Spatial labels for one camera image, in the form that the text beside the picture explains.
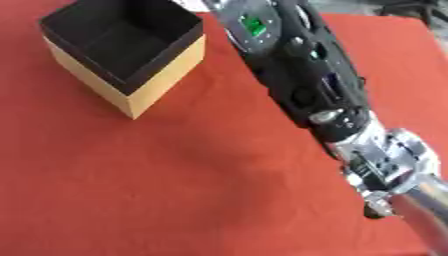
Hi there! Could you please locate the tan cardboard box black inside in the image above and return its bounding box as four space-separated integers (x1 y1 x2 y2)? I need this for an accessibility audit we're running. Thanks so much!
38 0 209 120

